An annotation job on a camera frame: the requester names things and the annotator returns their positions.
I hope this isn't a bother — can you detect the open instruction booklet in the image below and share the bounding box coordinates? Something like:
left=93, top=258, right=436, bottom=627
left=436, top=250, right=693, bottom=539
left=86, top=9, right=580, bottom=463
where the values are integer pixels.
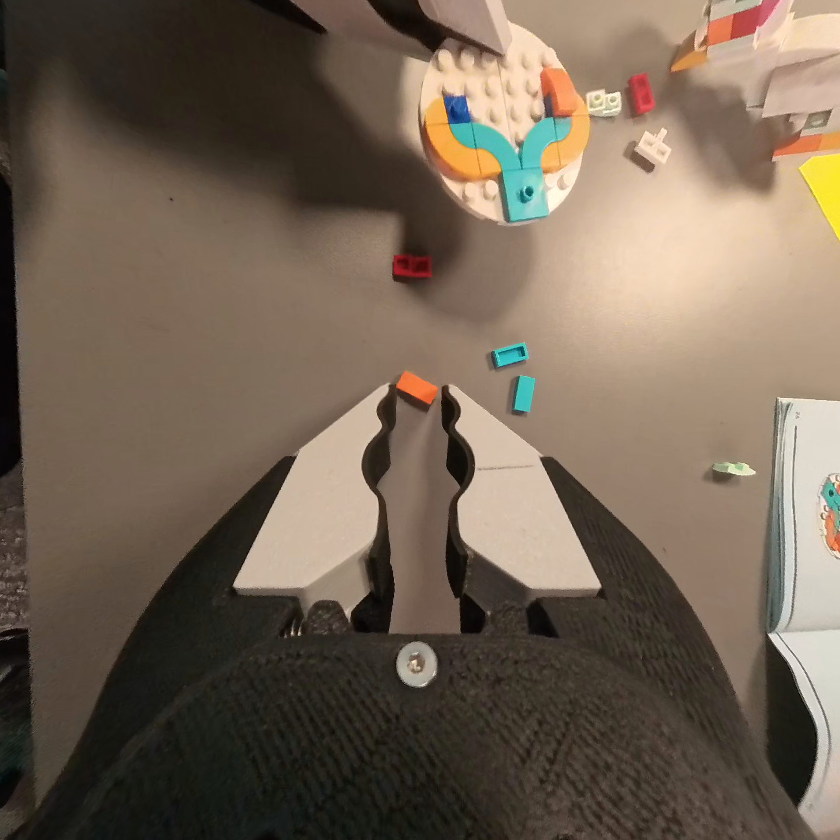
left=766, top=396, right=840, bottom=824

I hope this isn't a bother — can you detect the round white lego plate build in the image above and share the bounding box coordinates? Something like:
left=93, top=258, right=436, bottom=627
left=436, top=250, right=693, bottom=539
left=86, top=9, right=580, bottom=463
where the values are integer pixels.
left=418, top=21, right=591, bottom=228

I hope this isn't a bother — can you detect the white lego unicorn build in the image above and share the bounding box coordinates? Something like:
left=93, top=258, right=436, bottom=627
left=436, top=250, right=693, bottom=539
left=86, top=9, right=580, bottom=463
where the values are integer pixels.
left=669, top=0, right=840, bottom=163

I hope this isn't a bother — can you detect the white lego brick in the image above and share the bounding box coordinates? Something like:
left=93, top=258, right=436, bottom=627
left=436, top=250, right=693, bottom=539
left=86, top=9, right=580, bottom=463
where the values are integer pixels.
left=633, top=127, right=672, bottom=169

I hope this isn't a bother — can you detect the yellow paper sheet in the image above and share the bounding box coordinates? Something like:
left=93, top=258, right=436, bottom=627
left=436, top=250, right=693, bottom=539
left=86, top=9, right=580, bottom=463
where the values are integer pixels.
left=798, top=154, right=840, bottom=241

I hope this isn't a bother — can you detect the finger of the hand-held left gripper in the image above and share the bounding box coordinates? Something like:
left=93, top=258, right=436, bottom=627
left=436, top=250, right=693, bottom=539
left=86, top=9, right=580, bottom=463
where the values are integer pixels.
left=420, top=0, right=513, bottom=55
left=289, top=0, right=455, bottom=58

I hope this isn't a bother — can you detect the orange lego brick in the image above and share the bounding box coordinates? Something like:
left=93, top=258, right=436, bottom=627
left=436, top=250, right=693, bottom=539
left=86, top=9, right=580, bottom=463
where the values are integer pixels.
left=395, top=370, right=439, bottom=405

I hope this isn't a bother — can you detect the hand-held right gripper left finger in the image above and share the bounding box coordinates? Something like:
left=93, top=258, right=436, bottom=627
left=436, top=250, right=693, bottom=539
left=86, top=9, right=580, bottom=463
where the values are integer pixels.
left=233, top=384, right=399, bottom=635

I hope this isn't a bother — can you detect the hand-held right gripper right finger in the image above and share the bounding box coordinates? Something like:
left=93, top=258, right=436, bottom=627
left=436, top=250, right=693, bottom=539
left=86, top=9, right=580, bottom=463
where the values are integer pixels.
left=441, top=385, right=603, bottom=635

